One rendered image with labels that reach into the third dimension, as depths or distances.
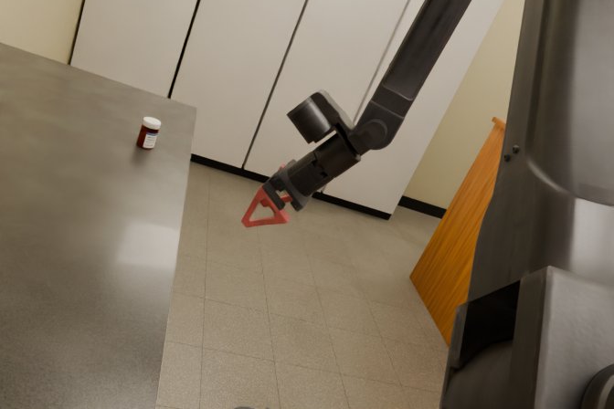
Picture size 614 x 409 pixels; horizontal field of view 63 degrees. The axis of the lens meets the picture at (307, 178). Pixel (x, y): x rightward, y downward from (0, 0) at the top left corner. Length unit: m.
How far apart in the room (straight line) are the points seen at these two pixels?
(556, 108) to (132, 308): 0.63
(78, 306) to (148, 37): 2.75
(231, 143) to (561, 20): 3.35
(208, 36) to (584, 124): 3.19
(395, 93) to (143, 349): 0.47
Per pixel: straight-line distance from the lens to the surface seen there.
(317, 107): 0.76
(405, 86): 0.74
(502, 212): 0.20
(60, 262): 0.80
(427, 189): 4.54
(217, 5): 3.31
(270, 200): 0.76
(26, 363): 0.66
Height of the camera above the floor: 1.41
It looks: 20 degrees down
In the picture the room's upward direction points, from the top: 24 degrees clockwise
